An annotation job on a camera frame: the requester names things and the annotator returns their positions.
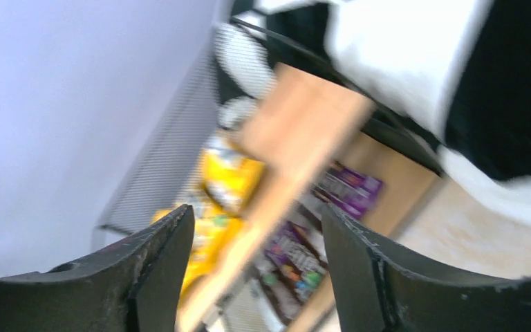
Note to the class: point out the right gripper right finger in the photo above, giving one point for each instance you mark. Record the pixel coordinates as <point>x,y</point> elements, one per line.
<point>380,285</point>

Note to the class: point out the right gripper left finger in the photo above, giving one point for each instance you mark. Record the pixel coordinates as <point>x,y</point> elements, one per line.
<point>131,285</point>

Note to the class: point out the purple M&M candy bag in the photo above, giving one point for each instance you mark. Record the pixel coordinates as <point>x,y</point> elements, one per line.
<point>286,274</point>

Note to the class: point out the yellow peanut M&M bag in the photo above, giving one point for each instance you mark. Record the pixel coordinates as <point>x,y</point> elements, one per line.
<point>217,222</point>

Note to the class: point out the purple brown M&M bag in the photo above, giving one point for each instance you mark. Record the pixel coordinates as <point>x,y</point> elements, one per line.
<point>355,193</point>

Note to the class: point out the yellow candy bag back side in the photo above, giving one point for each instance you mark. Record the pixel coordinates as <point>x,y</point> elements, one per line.
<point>230,176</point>

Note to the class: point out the black white checkered pillow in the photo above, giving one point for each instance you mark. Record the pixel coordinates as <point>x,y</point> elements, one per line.
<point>457,74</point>

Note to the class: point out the black wire shelf wooden top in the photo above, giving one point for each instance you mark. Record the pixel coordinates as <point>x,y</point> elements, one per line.
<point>296,132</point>

